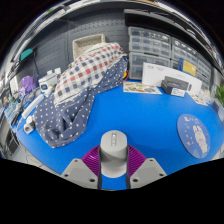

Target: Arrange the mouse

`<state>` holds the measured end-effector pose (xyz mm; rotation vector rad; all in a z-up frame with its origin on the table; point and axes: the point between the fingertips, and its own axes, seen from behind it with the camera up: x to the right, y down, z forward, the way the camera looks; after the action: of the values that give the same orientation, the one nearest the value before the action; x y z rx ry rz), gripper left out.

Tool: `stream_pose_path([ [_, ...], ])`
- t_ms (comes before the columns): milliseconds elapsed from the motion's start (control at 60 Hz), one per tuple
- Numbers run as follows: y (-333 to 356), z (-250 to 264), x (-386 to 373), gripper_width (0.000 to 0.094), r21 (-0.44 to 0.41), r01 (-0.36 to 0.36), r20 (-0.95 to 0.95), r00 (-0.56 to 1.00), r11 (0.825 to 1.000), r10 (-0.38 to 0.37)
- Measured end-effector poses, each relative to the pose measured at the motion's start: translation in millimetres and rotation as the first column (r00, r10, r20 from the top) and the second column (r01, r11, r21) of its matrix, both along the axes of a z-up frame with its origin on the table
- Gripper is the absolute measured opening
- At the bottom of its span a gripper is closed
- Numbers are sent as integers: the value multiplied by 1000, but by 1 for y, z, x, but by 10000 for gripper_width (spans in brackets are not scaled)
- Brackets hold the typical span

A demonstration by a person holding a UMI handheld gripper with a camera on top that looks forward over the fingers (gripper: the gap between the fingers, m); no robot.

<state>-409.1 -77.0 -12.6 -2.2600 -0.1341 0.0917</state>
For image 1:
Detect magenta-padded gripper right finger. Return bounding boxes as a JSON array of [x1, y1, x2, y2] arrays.
[[125, 144, 168, 190]]

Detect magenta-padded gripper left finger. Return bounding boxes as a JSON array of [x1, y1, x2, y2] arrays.
[[60, 144, 103, 190]]

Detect white computer mouse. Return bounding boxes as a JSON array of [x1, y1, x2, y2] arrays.
[[99, 129, 129, 179]]

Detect round blue bunny mouse pad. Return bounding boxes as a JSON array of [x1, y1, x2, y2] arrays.
[[176, 113, 212, 160]]

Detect navy polka dot cloth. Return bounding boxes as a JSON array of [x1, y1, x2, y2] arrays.
[[33, 54, 129, 149]]

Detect small white charger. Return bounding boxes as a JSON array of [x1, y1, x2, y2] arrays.
[[23, 115, 36, 135]]

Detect white power strip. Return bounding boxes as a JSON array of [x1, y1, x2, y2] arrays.
[[21, 94, 45, 120]]

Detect colourful illustrated sheet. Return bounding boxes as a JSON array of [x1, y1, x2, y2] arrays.
[[189, 92, 213, 107], [122, 80, 163, 95]]

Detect small black box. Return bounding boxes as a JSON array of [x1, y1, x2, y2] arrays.
[[161, 75, 193, 98]]

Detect white device with blue screen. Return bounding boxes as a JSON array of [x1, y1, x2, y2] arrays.
[[38, 71, 59, 94]]

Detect long white keyboard box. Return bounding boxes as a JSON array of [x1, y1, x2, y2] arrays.
[[141, 62, 203, 96]]

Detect red blue checkered cloth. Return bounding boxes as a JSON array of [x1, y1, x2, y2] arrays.
[[53, 42, 128, 108]]

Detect purple bag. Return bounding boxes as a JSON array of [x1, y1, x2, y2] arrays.
[[19, 75, 38, 94]]

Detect green potted plant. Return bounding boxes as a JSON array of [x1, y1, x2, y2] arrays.
[[214, 83, 224, 123]]

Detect yellow flat box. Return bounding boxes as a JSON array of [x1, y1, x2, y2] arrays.
[[178, 58, 198, 77]]

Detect clear plastic drawer cabinet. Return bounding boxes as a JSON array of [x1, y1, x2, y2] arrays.
[[127, 25, 173, 81], [197, 56, 213, 89], [170, 36, 199, 69]]

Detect white wicker basket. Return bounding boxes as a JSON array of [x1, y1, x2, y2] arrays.
[[72, 33, 107, 61]]

